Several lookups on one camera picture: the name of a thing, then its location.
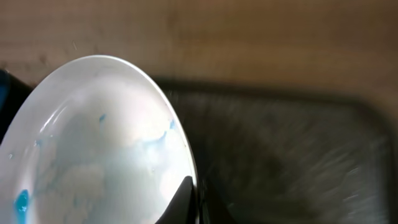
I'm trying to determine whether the white plate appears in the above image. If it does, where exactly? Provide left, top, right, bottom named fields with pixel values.
left=1, top=55, right=198, bottom=223

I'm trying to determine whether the black large serving tray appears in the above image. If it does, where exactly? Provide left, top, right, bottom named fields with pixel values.
left=1, top=71, right=397, bottom=223

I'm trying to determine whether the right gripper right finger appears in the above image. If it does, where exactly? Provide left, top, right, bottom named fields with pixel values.
left=199, top=179, right=236, bottom=224

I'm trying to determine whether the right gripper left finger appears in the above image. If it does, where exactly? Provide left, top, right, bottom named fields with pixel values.
left=155, top=176, right=197, bottom=224

